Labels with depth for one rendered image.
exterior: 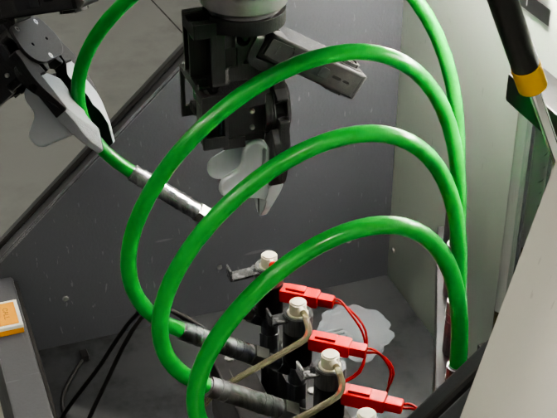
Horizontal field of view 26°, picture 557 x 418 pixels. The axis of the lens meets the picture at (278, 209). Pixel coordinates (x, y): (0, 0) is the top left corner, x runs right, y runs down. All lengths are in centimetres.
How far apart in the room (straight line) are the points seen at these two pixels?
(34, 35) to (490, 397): 60
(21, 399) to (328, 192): 49
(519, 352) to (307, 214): 79
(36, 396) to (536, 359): 66
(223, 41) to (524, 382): 40
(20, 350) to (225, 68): 48
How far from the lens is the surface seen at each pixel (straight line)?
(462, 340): 99
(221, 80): 104
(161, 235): 151
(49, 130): 120
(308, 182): 154
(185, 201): 123
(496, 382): 83
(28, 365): 135
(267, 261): 117
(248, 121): 105
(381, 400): 107
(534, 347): 80
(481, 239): 138
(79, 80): 118
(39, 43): 121
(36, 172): 358
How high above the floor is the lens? 180
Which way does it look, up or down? 33 degrees down
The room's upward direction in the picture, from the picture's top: straight up
